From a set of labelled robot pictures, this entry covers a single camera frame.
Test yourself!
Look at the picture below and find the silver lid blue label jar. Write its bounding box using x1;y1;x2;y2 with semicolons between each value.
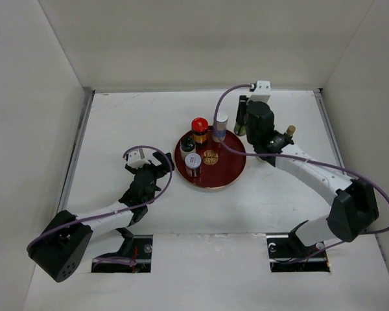
212;111;228;143

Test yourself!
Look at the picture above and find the black lid seasoning bottle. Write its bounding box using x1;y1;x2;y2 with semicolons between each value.
180;135;196;161

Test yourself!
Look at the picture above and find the grey lid spice jar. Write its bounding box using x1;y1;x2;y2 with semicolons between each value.
185;152;202;178

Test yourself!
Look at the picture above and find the red lid chili sauce jar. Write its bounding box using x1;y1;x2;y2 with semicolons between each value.
191;117;209;148

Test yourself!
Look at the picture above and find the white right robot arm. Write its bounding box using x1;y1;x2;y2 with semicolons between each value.
235;95;379;257

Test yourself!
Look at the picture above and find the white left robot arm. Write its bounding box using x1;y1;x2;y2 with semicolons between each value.
27;146;174;282

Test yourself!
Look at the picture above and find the yellow label small oil bottle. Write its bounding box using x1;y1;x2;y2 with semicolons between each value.
284;125;296;139

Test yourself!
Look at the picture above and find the red round tray gold rim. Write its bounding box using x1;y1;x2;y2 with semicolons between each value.
174;126;246;189

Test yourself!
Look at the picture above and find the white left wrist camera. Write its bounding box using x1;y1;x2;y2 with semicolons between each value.
123;148;150;169

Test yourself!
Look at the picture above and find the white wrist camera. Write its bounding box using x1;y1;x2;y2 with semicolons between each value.
248;80;272;104
123;148;150;169

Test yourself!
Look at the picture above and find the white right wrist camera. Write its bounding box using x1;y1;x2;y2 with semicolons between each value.
248;80;272;104

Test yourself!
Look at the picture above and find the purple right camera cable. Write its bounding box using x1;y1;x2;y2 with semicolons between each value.
213;82;389;265

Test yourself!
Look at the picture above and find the purple camera cable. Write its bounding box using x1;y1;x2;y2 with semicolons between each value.
213;82;389;265
26;145;176;267

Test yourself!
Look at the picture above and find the left robot arm base mount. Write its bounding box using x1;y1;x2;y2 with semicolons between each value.
91;227;154;273

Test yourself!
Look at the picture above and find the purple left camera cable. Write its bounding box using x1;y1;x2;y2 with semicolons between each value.
26;145;176;267

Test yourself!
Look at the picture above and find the aluminium table edge rail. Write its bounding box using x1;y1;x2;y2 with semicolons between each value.
51;87;95;220

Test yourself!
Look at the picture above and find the right robot arm base mount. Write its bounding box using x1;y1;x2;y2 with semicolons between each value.
266;234;330;273

